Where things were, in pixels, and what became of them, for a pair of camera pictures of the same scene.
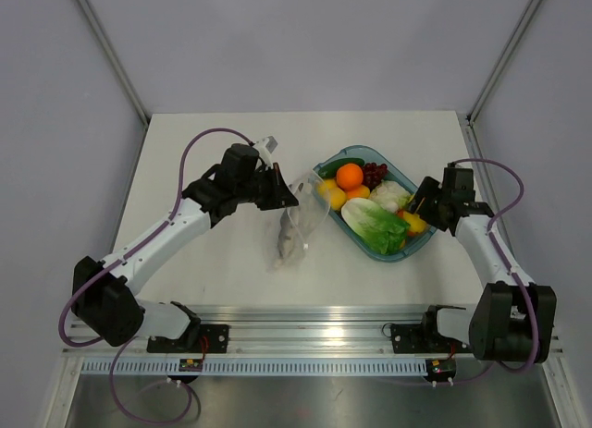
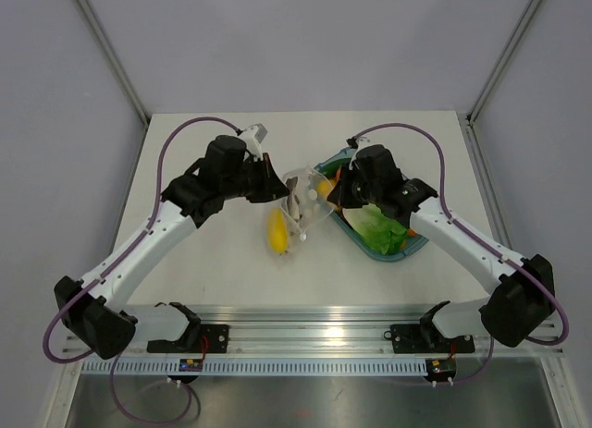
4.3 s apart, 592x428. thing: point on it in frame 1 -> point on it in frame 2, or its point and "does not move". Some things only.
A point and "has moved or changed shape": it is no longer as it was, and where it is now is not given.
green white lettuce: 384,231 does not move
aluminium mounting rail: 291,331 does not move
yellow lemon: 328,183 does not move
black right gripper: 428,188 -> 342,197
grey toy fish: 287,234 -> 292,201
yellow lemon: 416,224 has moved or changed shape
